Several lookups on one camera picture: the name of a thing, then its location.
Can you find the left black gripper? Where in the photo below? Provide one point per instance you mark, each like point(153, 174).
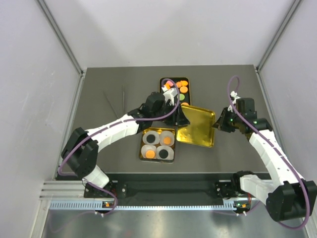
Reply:
point(179, 118)

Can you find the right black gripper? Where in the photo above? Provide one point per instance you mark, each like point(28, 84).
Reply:
point(222, 119)

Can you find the gold tin lid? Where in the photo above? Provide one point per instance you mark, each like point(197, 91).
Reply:
point(200, 131)

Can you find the orange star cookie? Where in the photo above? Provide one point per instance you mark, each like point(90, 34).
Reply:
point(167, 140)

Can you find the black round cookie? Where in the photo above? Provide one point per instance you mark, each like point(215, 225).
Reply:
point(163, 154)
point(150, 138)

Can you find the orange round cookie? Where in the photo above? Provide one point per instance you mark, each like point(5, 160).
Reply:
point(150, 154)

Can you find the metal tongs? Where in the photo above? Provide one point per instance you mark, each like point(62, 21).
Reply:
point(115, 97)

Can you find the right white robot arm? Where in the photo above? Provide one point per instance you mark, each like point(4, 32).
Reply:
point(289, 195)

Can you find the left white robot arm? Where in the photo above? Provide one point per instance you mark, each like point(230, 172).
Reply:
point(81, 150)

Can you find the orange cookie middle right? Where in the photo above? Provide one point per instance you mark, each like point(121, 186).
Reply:
point(185, 104)

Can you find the green cookie right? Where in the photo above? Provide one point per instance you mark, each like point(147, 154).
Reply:
point(182, 97)

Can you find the white paper cup top right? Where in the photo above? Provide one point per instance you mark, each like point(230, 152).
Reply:
point(164, 134)

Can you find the white paper cup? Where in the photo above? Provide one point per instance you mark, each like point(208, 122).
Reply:
point(164, 134)
point(146, 148)
point(151, 132)
point(169, 149)

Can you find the gold cookie tin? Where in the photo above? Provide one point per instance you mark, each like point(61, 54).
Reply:
point(158, 130)

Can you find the orange cookie upper right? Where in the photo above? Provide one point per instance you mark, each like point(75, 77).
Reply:
point(183, 89)

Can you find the white paper cup top left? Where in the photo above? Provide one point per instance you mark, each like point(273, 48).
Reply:
point(151, 132)

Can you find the black cookie tray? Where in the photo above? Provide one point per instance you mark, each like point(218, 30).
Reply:
point(185, 94)

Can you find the orange ridged cookie top right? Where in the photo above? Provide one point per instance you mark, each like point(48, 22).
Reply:
point(184, 83)

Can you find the white paper cup bottom right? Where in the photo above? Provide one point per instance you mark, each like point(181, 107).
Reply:
point(169, 149)

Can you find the white paper cup bottom left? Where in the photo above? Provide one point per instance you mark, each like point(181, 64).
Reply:
point(146, 148)

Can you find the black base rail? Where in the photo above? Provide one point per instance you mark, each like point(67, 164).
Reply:
point(169, 189)

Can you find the slotted cable duct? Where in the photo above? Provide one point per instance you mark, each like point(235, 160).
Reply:
point(226, 205)

